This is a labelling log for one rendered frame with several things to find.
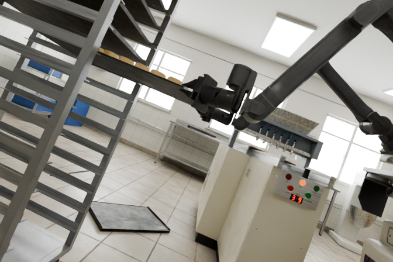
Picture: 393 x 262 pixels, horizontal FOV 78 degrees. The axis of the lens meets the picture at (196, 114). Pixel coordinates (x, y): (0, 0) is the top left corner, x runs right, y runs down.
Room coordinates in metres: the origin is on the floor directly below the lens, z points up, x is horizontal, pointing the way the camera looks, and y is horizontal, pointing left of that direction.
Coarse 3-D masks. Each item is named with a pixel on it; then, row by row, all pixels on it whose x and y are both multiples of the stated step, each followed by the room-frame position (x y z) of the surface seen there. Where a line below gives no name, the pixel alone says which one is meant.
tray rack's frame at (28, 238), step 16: (0, 0) 1.01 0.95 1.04; (32, 32) 1.22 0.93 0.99; (16, 64) 1.22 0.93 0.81; (0, 112) 1.23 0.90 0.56; (0, 224) 1.10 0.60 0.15; (32, 224) 1.19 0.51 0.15; (16, 240) 1.05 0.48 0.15; (32, 240) 1.09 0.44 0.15; (48, 240) 1.13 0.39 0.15; (64, 240) 1.17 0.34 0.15; (16, 256) 0.97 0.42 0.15; (32, 256) 1.00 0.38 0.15; (48, 256) 1.03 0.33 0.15
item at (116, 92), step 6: (18, 54) 1.19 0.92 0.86; (36, 60) 1.21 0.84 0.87; (48, 66) 1.20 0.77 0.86; (60, 72) 1.16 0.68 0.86; (90, 78) 1.17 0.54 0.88; (90, 84) 1.14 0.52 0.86; (96, 84) 1.17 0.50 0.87; (102, 84) 1.16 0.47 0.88; (108, 90) 1.16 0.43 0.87; (114, 90) 1.15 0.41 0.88; (120, 96) 1.12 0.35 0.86; (126, 96) 1.15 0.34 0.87; (132, 96) 1.14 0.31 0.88
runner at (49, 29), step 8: (0, 8) 0.77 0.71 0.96; (8, 8) 0.77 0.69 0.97; (8, 16) 0.77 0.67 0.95; (16, 16) 0.76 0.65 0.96; (24, 16) 0.76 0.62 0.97; (24, 24) 0.76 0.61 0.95; (32, 24) 0.76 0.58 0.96; (40, 24) 0.75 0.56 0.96; (48, 24) 0.75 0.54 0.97; (48, 32) 0.75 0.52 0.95; (56, 32) 0.75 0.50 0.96; (64, 32) 0.74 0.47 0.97; (64, 40) 0.75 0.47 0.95; (72, 40) 0.74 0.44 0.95; (80, 40) 0.73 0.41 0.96
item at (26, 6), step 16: (16, 0) 0.90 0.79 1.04; (32, 0) 0.81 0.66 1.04; (32, 16) 1.09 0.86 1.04; (48, 16) 0.96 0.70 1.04; (64, 16) 0.85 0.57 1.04; (80, 32) 1.00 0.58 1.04; (112, 32) 0.79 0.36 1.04; (112, 48) 1.05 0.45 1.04; (128, 48) 0.93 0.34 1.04; (144, 64) 1.13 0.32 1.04
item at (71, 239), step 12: (180, 0) 1.17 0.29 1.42; (168, 24) 1.16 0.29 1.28; (156, 36) 1.15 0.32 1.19; (132, 108) 1.16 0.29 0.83; (120, 120) 1.15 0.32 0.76; (120, 132) 1.15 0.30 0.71; (108, 144) 1.15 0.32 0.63; (108, 156) 1.14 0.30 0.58; (96, 180) 1.15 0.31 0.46; (84, 216) 1.16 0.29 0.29; (72, 240) 1.14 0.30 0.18
